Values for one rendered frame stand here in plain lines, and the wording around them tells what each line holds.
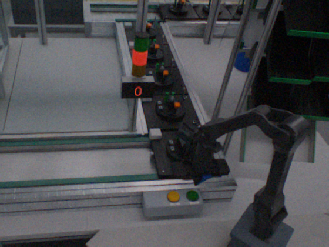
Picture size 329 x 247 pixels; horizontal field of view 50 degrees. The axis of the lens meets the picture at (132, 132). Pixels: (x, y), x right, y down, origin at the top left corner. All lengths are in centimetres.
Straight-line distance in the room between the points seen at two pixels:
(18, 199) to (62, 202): 15
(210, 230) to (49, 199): 59
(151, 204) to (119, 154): 30
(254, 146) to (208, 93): 61
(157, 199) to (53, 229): 38
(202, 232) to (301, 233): 37
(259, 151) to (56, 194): 78
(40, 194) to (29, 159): 23
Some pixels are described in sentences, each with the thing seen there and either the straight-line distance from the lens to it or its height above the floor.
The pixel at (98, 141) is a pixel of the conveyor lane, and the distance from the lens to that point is 145.
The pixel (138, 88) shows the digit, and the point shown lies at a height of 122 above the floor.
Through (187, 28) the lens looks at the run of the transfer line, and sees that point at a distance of 245.
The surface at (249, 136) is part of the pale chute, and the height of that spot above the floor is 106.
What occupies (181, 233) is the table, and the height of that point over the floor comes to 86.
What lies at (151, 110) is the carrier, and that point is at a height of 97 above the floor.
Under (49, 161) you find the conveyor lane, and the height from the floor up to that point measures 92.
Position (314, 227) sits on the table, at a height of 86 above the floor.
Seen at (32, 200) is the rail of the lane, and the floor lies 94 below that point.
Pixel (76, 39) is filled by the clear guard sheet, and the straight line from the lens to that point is 123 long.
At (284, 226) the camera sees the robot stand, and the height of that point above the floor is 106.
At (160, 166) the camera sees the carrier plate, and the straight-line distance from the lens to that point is 134.
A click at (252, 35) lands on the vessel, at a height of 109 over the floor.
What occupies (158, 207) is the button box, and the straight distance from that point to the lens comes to 124.
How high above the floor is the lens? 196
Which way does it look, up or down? 43 degrees down
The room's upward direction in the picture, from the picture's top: 5 degrees clockwise
